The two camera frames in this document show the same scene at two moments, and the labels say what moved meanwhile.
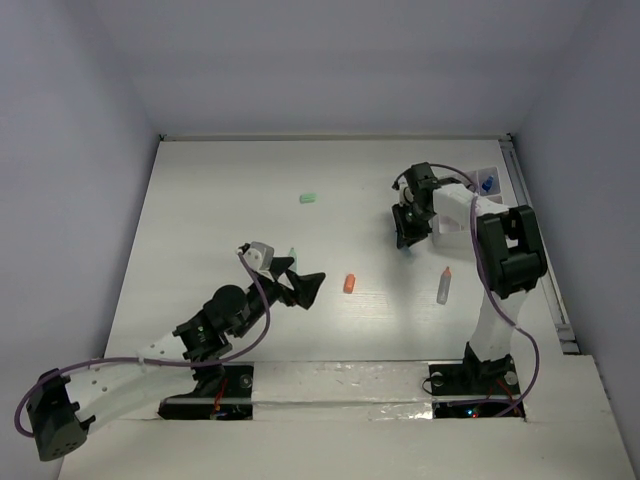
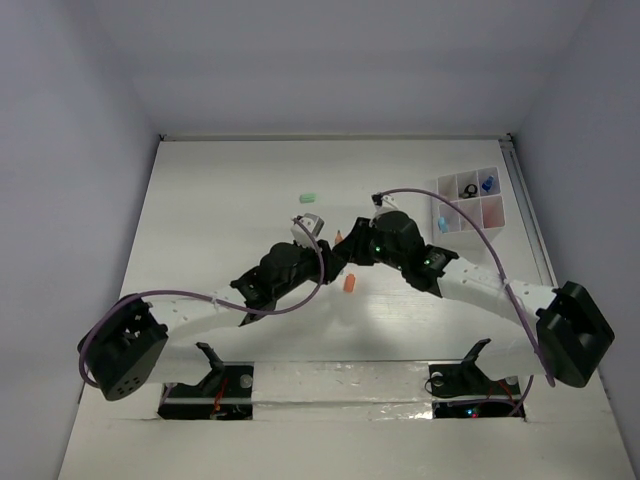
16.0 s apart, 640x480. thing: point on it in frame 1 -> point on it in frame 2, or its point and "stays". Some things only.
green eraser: x=308 y=198 stays
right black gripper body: x=412 y=223 -> x=365 y=249
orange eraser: x=349 y=283 stays
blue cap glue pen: x=486 y=185 stays
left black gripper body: x=277 y=291 -> x=315 y=264
